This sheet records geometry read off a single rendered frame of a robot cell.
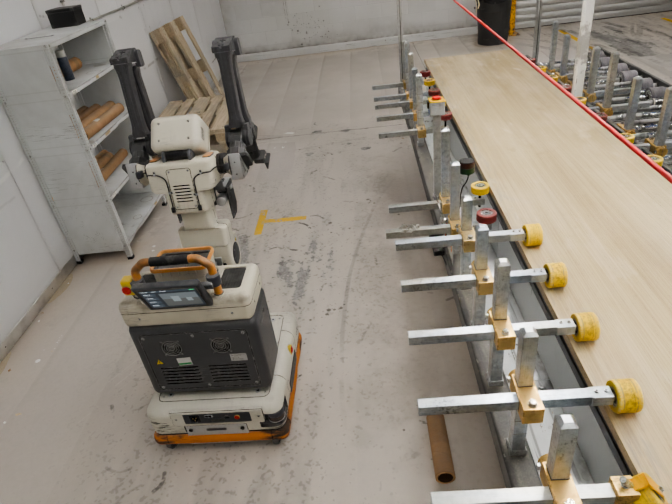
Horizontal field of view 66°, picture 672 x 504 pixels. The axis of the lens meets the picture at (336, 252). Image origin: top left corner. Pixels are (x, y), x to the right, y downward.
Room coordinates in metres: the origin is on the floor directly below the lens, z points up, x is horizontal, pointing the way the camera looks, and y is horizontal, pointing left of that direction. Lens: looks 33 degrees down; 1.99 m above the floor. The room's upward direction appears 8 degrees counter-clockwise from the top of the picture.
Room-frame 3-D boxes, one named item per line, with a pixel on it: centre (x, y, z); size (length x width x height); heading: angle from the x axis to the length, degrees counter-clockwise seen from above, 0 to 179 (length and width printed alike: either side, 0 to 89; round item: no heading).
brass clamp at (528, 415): (0.85, -0.42, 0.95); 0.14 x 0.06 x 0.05; 174
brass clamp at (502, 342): (1.10, -0.44, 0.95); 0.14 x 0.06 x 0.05; 174
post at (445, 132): (2.12, -0.54, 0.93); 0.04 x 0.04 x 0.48; 84
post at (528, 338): (0.88, -0.42, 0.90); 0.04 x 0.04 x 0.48; 84
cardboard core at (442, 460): (1.39, -0.33, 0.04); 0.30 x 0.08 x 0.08; 174
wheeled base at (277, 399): (1.88, 0.60, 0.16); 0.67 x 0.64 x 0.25; 173
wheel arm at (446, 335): (1.09, -0.42, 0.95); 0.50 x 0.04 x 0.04; 84
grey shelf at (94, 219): (3.86, 1.71, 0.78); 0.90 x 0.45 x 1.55; 174
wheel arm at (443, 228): (1.84, -0.44, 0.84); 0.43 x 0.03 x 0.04; 84
